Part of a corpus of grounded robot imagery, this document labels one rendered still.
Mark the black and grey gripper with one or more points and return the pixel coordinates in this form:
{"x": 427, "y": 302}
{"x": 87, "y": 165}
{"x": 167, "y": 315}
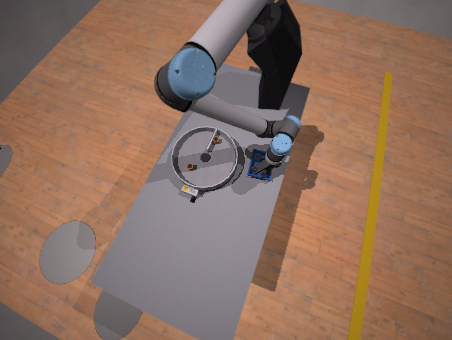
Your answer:
{"x": 267, "y": 171}

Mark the blue crate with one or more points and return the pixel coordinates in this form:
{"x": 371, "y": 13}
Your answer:
{"x": 254, "y": 162}

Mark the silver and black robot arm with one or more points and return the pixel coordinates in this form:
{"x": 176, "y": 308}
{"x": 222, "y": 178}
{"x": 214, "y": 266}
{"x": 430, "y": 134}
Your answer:
{"x": 190, "y": 75}

